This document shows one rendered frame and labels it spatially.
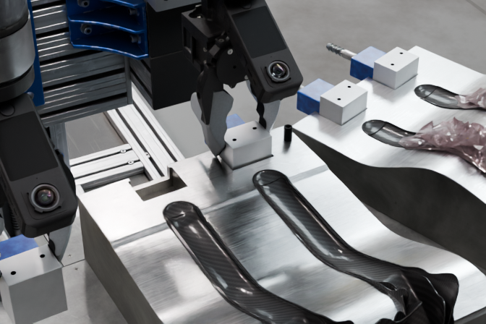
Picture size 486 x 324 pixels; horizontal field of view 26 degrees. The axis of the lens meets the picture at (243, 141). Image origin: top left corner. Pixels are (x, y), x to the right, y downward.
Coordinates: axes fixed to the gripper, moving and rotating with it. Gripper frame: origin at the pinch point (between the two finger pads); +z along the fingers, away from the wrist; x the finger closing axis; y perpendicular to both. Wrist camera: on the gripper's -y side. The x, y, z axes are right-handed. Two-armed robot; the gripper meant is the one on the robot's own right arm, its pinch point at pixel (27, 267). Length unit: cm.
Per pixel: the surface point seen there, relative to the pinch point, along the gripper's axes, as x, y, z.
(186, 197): -20.0, 8.2, 6.0
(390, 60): -56, 21, 7
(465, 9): -184, 145, 95
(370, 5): -160, 161, 95
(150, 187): -18.3, 13.7, 7.8
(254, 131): -30.4, 11.6, 3.3
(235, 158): -27.0, 10.0, 4.7
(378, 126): -49, 13, 10
